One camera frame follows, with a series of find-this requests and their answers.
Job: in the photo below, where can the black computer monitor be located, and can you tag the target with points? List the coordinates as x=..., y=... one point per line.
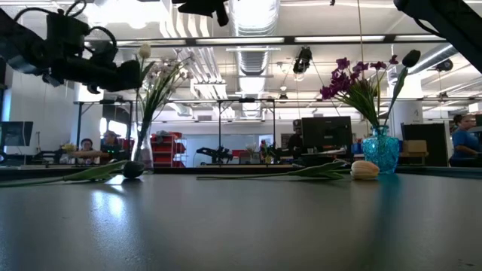
x=325, y=133

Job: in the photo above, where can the person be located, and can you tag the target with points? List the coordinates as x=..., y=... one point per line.
x=465, y=143
x=296, y=141
x=111, y=145
x=86, y=145

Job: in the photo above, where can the rig light bar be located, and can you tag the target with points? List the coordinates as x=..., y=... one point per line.
x=241, y=40

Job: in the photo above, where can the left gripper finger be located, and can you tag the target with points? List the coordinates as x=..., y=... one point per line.
x=130, y=75

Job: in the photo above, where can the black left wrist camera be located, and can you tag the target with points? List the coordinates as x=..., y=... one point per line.
x=66, y=30

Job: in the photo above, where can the cardboard box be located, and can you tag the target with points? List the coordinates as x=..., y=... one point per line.
x=414, y=147

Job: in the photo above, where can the dark side monitor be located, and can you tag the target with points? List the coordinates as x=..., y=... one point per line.
x=17, y=133

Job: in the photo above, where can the black background robot arm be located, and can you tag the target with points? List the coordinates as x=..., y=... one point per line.
x=212, y=151

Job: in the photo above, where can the red shelf rack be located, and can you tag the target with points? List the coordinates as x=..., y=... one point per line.
x=165, y=147

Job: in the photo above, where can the black hanging ceiling fixture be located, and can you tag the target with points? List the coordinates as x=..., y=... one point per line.
x=304, y=58
x=445, y=66

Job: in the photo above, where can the blue glass vase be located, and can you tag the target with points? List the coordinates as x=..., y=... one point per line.
x=380, y=150

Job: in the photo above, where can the yellow flower bunch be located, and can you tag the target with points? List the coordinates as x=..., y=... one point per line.
x=68, y=147

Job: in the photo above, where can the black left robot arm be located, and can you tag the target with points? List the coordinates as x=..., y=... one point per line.
x=19, y=49

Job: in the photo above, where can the cream artificial tulip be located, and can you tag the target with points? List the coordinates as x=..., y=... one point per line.
x=364, y=170

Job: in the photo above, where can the black table mat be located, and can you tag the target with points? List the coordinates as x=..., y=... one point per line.
x=241, y=226

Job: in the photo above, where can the black panel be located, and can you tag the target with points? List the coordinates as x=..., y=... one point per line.
x=433, y=135

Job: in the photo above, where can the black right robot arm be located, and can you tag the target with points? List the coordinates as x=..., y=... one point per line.
x=452, y=22

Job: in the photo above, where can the clear glass vase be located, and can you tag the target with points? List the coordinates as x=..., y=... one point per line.
x=145, y=154

